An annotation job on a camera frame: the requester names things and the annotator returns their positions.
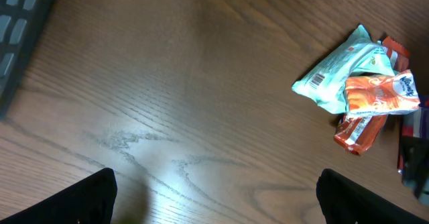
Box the green wipes packet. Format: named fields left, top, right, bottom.
left=292, top=25, right=395, bottom=114

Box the red purple snack packet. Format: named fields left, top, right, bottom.
left=397, top=96, right=428, bottom=175

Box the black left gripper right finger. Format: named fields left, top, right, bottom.
left=316, top=168, right=428, bottom=224

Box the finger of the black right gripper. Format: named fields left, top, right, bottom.
left=401, top=137, right=428, bottom=206

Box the brown orange candy bar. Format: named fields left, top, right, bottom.
left=333, top=36, right=410, bottom=155

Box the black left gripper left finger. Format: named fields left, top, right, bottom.
left=1, top=168, right=117, bottom=224

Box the orange white small packet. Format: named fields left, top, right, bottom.
left=345, top=70, right=420, bottom=117

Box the dark grey plastic basket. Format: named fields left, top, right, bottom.
left=1, top=0, right=54, bottom=118

